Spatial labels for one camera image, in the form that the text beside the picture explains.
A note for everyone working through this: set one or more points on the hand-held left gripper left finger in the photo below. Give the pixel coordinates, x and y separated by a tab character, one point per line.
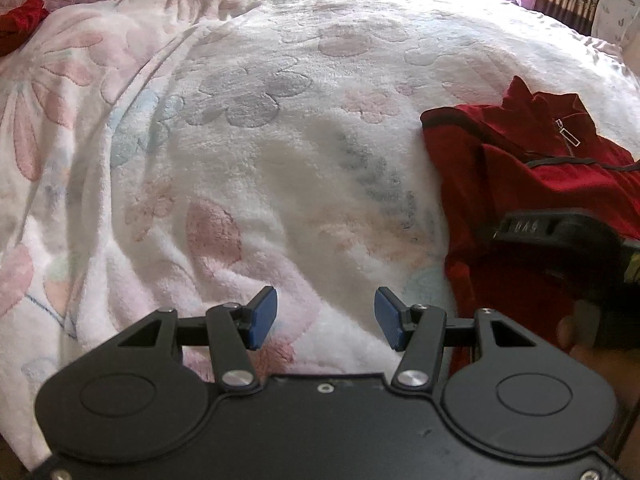
263	316

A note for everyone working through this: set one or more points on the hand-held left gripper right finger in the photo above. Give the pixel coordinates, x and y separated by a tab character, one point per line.
389	318

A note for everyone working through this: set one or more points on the red zip-collar jacket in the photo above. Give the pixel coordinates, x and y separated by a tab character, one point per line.
505	175

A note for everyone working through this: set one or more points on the person's right hand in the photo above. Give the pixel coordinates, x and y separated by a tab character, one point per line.
600	375

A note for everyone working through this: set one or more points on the white floral fleece blanket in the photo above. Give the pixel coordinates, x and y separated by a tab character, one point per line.
280	150

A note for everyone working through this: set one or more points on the white patterned pillow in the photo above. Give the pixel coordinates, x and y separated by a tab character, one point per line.
620	10

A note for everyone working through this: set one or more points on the small red cloth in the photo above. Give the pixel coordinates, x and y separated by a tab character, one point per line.
22	22

